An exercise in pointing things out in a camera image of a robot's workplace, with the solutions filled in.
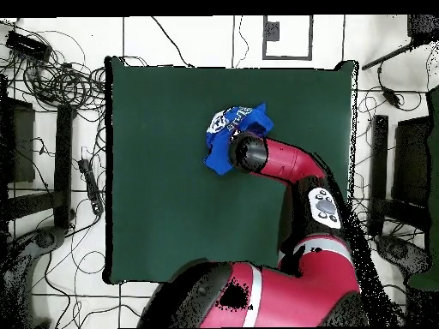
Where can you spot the blue printed t-shirt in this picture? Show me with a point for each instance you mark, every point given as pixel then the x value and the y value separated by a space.
pixel 219 150

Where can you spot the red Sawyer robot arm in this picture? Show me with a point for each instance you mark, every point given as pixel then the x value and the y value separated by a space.
pixel 291 294

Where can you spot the dark flat panel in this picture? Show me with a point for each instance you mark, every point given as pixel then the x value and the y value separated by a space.
pixel 411 154
pixel 22 144

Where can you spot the dark green table cloth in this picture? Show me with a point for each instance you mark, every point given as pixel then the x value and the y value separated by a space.
pixel 154 205

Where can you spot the black power strip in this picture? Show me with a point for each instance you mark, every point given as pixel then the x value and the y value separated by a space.
pixel 92 186

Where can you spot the black upright bar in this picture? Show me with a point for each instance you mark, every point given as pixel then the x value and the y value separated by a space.
pixel 380 154
pixel 63 164

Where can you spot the dark stand base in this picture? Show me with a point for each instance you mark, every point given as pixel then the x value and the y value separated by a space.
pixel 394 248
pixel 44 238

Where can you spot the black power adapter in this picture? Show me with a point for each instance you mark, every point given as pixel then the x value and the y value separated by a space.
pixel 391 96

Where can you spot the green cloth of neighbouring table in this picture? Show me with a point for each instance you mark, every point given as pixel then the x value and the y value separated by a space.
pixel 435 137

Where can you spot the black electronics box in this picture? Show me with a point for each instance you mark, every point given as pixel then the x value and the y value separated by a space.
pixel 29 45

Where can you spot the black tripod stand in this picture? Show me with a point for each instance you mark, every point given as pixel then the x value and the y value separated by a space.
pixel 423 27

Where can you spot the grey square floor frame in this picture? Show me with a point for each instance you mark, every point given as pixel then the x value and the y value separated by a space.
pixel 287 57

